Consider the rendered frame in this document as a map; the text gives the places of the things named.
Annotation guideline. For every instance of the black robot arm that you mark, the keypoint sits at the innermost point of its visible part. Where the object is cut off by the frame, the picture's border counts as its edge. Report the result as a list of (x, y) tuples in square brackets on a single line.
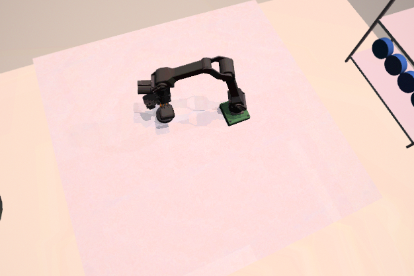
[(162, 79)]

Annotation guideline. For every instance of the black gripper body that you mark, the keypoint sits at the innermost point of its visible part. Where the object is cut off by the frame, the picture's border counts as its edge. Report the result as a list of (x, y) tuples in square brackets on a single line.
[(167, 111)]

